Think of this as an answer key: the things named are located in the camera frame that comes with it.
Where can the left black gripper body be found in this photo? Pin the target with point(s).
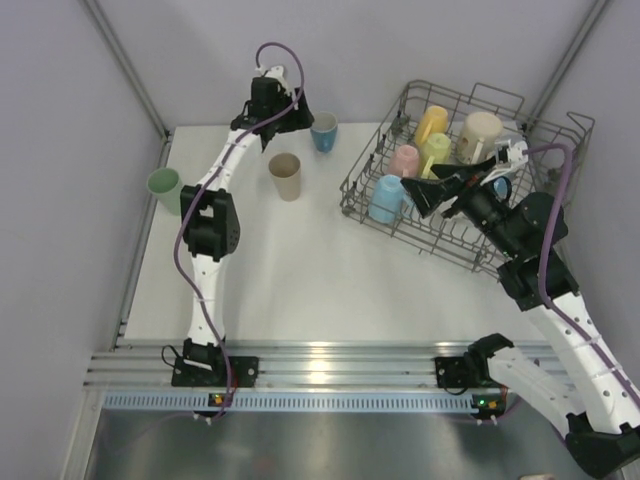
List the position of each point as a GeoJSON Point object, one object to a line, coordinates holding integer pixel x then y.
{"type": "Point", "coordinates": [284, 123]}

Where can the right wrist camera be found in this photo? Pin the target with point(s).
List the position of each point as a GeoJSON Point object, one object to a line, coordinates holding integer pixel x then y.
{"type": "Point", "coordinates": [511, 157]}

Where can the dark blue mug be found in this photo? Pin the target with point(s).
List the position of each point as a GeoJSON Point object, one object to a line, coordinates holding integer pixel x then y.
{"type": "Point", "coordinates": [324, 131]}

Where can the green tumbler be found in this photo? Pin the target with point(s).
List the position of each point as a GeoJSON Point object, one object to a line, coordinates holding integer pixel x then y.
{"type": "Point", "coordinates": [165, 184]}

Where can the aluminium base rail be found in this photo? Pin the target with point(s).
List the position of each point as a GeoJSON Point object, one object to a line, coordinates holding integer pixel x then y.
{"type": "Point", "coordinates": [315, 365]}

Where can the perforated cable tray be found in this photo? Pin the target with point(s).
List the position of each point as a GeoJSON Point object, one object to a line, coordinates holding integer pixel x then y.
{"type": "Point", "coordinates": [351, 402]}

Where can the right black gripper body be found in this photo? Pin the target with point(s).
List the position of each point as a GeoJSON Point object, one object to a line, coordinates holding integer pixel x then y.
{"type": "Point", "coordinates": [478, 203]}

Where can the light blue mug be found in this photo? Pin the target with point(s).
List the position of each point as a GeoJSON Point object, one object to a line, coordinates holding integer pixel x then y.
{"type": "Point", "coordinates": [389, 201]}

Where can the beige tumbler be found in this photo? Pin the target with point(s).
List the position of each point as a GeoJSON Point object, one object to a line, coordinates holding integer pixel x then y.
{"type": "Point", "coordinates": [285, 171]}

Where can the pale yellow-green mug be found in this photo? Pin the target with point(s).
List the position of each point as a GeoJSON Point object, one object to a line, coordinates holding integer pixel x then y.
{"type": "Point", "coordinates": [435, 150]}

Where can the pink mug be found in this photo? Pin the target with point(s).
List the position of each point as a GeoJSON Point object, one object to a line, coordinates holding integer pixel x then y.
{"type": "Point", "coordinates": [405, 162]}

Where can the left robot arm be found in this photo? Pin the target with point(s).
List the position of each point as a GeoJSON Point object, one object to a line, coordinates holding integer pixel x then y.
{"type": "Point", "coordinates": [211, 230]}

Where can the white mug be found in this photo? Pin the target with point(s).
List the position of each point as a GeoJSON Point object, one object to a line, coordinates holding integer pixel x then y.
{"type": "Point", "coordinates": [451, 213]}

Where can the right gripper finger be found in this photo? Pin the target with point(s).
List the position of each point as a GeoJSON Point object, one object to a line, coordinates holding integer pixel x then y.
{"type": "Point", "coordinates": [463, 172]}
{"type": "Point", "coordinates": [428, 195]}

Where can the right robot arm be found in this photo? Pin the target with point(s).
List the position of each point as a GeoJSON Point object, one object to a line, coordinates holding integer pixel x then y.
{"type": "Point", "coordinates": [598, 414]}

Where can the yellow mug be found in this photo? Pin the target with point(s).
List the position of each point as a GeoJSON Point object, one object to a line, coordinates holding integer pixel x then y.
{"type": "Point", "coordinates": [434, 120]}

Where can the blue butterfly mug orange inside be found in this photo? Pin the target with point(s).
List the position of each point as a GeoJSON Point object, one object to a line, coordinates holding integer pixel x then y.
{"type": "Point", "coordinates": [502, 188]}

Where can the floral cream mug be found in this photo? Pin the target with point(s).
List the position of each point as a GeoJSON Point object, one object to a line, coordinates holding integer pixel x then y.
{"type": "Point", "coordinates": [477, 137]}

